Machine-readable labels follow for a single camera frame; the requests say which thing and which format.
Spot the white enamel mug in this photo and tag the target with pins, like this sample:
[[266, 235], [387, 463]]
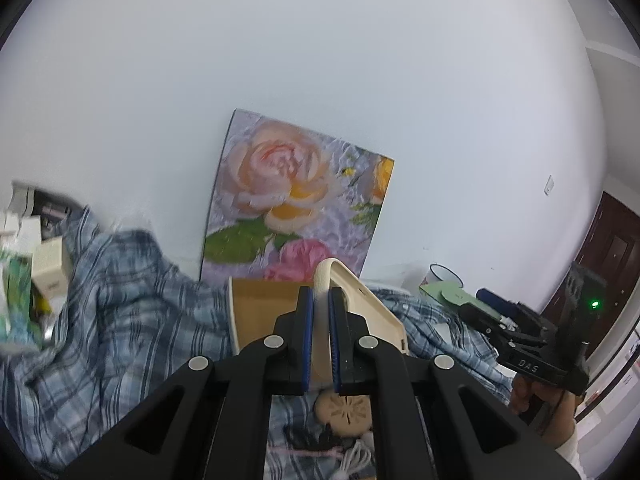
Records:
[[439, 273]]

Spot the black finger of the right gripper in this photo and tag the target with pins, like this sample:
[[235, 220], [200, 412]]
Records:
[[480, 320], [499, 304]]

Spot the beige round slotted disc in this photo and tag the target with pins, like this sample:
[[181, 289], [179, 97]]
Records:
[[348, 416]]

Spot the white wall switch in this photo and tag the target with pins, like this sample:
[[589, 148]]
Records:
[[548, 187]]

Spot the rose flower painting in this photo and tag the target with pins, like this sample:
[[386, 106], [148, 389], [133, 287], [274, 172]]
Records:
[[285, 198]]

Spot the small beige box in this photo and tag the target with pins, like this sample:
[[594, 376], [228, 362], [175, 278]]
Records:
[[51, 268]]

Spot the right hand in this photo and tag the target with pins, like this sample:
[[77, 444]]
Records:
[[561, 404]]

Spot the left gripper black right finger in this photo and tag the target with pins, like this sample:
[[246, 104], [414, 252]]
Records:
[[430, 418]]

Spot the blue plaid shirt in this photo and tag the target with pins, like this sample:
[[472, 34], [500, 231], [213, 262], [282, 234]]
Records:
[[132, 319]]

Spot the green patterned tissue pack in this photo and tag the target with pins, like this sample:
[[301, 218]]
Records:
[[17, 324]]

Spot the dark brown door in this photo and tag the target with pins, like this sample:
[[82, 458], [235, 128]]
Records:
[[611, 250]]

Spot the black box at wall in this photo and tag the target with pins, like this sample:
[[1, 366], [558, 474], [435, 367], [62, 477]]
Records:
[[28, 200]]

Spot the green fabric pouch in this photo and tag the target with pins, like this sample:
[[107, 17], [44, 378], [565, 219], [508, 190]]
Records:
[[450, 294]]

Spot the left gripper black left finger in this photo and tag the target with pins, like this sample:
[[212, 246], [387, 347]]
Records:
[[210, 419]]

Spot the cardboard tray box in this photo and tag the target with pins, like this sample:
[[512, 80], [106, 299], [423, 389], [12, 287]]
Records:
[[254, 306]]

